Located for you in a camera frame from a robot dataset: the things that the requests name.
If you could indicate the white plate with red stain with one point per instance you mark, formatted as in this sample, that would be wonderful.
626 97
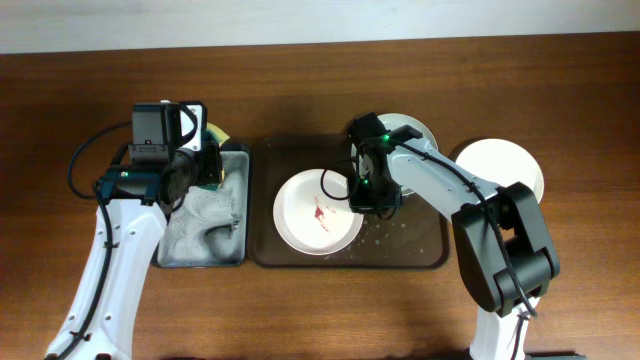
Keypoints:
312 216

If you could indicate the green and yellow sponge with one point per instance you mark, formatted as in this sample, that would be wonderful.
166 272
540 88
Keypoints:
217 135

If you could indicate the dark brown serving tray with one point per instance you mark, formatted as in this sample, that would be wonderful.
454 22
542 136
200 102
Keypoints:
415 238

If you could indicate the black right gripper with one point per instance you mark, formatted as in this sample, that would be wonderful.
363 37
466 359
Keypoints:
373 198

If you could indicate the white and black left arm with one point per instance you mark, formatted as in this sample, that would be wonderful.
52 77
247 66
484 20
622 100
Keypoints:
134 203

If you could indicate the clean white plate stack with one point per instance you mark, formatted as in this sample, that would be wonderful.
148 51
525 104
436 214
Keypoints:
503 162

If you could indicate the black soapy water tray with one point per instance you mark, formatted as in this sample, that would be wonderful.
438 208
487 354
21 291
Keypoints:
209 229

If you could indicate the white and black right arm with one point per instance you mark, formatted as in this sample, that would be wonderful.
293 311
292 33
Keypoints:
506 255

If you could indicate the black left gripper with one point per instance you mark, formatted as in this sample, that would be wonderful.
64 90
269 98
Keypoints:
209 163

